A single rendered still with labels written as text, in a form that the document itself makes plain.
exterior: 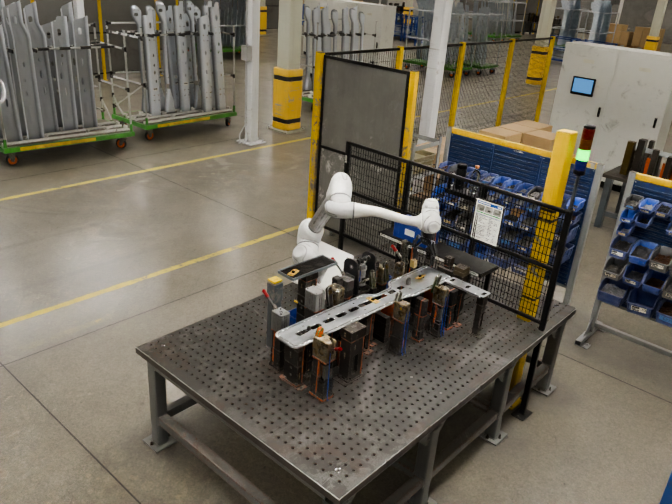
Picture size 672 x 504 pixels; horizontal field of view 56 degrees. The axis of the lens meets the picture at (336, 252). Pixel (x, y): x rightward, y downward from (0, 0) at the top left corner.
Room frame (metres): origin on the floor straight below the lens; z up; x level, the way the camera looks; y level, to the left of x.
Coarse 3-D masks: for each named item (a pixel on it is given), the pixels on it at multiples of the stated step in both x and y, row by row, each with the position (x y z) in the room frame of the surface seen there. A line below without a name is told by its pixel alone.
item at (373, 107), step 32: (320, 64) 6.60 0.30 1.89; (352, 64) 6.35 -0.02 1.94; (320, 96) 6.62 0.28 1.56; (352, 96) 6.32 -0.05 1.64; (384, 96) 6.06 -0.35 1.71; (416, 96) 5.85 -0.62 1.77; (320, 128) 6.59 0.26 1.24; (352, 128) 6.30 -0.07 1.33; (384, 128) 6.03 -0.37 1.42; (320, 160) 6.59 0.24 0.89; (352, 160) 6.29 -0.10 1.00; (384, 160) 6.02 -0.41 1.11; (320, 192) 6.57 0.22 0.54; (384, 224) 5.99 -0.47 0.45
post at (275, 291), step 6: (270, 282) 3.21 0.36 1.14; (282, 282) 3.22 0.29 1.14; (270, 288) 3.19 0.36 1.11; (276, 288) 3.18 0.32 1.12; (282, 288) 3.21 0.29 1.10; (270, 294) 3.19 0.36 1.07; (276, 294) 3.18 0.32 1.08; (282, 294) 3.21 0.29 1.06; (276, 300) 3.18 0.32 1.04; (270, 306) 3.19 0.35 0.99; (270, 312) 3.19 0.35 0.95; (270, 318) 3.19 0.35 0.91; (270, 324) 3.19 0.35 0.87; (270, 330) 3.19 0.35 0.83; (270, 336) 3.19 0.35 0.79; (270, 342) 3.19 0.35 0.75; (270, 348) 3.18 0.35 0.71
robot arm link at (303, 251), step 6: (300, 246) 3.95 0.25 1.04; (306, 246) 3.96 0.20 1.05; (312, 246) 4.00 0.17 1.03; (294, 252) 3.94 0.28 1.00; (300, 252) 3.92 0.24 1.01; (306, 252) 3.91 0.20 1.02; (312, 252) 3.94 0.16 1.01; (318, 252) 4.03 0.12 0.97; (294, 258) 3.92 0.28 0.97; (300, 258) 3.89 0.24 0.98; (306, 258) 3.90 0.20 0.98
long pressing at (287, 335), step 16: (416, 272) 3.77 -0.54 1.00; (432, 272) 3.79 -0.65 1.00; (416, 288) 3.54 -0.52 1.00; (352, 304) 3.27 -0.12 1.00; (368, 304) 3.29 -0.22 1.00; (384, 304) 3.30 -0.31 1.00; (304, 320) 3.04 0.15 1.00; (320, 320) 3.06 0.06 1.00; (336, 320) 3.08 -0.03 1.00; (352, 320) 3.09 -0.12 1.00; (288, 336) 2.87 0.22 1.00; (304, 336) 2.88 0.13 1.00
